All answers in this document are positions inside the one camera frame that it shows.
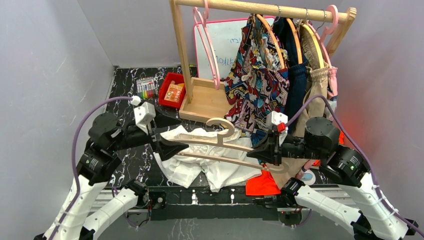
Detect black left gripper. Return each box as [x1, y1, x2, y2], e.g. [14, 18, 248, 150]
[110, 101, 190, 159]

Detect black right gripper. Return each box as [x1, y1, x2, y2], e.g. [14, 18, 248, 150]
[245, 128, 323, 166]

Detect white shorts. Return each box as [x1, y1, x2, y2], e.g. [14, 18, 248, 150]
[153, 125, 262, 192]

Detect pink hanger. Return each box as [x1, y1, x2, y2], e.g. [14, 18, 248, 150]
[192, 0, 221, 90]
[306, 4, 341, 97]

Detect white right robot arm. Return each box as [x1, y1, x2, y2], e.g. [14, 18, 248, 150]
[247, 112, 418, 240]

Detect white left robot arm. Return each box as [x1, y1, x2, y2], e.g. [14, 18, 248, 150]
[36, 112, 188, 240]

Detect comic print shorts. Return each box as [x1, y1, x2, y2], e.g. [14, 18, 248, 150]
[223, 14, 290, 146]

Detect beige shorts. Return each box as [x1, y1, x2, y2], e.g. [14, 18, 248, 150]
[274, 24, 332, 190]

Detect navy shorts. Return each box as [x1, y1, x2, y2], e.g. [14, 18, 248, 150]
[272, 17, 308, 119]

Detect wooden hanger with navy shorts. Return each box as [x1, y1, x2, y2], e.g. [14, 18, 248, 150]
[284, 17, 304, 65]

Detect wooden hanger with beige shorts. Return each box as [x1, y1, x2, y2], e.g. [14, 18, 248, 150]
[295, 20, 325, 70]

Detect wooden hanger with comic shorts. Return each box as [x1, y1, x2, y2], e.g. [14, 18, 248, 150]
[254, 13, 285, 69]

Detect orange cloth front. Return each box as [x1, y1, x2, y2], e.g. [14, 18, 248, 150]
[245, 170, 281, 196]

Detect orange card box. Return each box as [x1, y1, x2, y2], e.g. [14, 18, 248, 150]
[164, 81, 184, 103]

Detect marker pen pack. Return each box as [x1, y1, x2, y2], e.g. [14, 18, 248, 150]
[135, 77, 158, 100]

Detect wooden clothes rack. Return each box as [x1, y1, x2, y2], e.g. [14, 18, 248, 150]
[169, 0, 357, 123]

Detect red plastic bin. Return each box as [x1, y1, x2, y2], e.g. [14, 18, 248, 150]
[158, 72, 186, 109]

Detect red knit cloth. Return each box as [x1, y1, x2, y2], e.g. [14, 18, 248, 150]
[338, 130, 345, 145]

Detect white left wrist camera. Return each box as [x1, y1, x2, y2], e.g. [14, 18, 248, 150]
[134, 102, 156, 135]

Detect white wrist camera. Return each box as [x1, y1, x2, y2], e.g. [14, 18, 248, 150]
[266, 111, 289, 146]
[134, 102, 156, 135]

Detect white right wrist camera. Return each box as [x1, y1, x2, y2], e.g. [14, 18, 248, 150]
[266, 111, 289, 146]

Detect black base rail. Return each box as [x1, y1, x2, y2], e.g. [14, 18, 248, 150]
[110, 185, 314, 229]

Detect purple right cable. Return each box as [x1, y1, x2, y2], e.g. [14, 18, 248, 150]
[284, 94, 424, 238]

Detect purple cable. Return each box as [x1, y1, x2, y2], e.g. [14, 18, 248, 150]
[47, 95, 142, 240]
[284, 94, 424, 238]

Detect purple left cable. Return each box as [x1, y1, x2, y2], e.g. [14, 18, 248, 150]
[47, 95, 142, 240]

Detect whiteboard with pink frame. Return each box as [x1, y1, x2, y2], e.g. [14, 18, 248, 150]
[193, 15, 276, 82]

